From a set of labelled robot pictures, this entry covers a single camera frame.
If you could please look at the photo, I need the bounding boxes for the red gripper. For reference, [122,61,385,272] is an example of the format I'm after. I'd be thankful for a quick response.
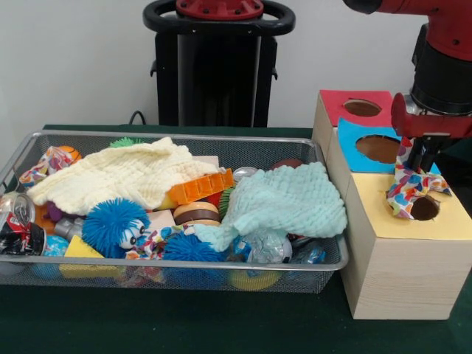
[390,92,472,173]

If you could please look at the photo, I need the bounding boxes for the polka-dot cloth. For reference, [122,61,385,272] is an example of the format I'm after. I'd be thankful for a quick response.
[17,145,77,191]
[386,136,453,221]

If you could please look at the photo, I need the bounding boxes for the wooden three-hole box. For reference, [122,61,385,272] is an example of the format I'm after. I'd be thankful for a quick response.
[311,89,472,320]

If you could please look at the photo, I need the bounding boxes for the shallow mesh bin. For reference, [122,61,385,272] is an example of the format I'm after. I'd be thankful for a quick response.
[0,129,350,295]

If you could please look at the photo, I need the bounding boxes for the mint green waffle cloth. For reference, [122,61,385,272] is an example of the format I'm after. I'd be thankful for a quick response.
[193,161,349,253]

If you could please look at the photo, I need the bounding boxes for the orange plastic toy block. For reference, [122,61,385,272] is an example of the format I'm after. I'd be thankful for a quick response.
[165,167,236,206]

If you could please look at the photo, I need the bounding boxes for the toy burger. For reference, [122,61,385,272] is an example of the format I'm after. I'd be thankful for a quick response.
[172,201,222,226]

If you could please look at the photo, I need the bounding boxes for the dark green table cloth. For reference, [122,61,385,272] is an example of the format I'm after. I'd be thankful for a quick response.
[0,124,472,354]

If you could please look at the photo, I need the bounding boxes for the cream waffle cloth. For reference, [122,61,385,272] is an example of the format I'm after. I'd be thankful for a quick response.
[27,136,221,215]

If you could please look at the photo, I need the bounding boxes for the blue spiky ball with eyes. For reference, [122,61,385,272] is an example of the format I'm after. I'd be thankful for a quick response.
[80,198,153,259]

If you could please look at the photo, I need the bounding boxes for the yellow foam wedge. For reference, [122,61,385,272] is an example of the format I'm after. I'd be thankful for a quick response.
[59,235,122,278]

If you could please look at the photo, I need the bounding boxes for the crushed soda can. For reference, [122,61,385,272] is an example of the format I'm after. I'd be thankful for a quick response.
[0,192,48,257]

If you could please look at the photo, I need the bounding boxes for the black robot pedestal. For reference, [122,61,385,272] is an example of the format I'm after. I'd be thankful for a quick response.
[142,0,296,128]

